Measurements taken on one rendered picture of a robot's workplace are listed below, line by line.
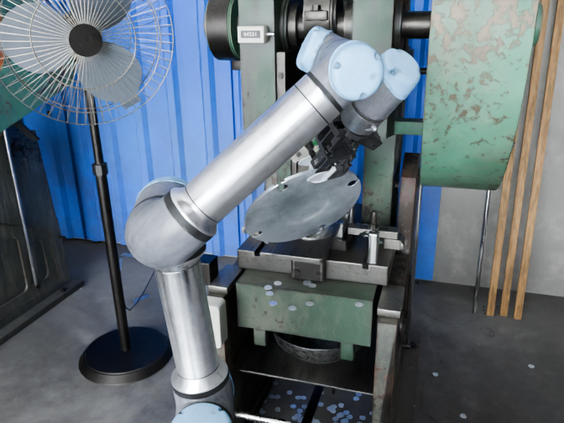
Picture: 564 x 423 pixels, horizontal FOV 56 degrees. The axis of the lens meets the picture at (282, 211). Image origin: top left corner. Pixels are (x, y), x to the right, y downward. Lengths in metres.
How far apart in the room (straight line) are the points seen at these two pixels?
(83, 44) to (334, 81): 1.21
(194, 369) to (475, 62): 0.79
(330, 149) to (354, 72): 0.30
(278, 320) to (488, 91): 0.84
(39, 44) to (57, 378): 1.29
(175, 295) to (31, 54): 1.11
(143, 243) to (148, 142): 2.31
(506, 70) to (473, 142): 0.16
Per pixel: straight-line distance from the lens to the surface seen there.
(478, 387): 2.28
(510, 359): 2.47
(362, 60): 0.73
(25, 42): 1.89
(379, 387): 1.52
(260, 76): 1.44
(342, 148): 1.02
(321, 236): 1.47
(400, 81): 0.88
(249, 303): 1.55
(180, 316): 1.01
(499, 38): 1.08
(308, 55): 0.86
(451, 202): 2.79
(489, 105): 1.11
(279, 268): 1.57
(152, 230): 0.80
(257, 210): 1.17
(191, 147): 2.99
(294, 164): 1.51
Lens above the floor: 1.37
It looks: 21 degrees down
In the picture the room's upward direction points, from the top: 1 degrees counter-clockwise
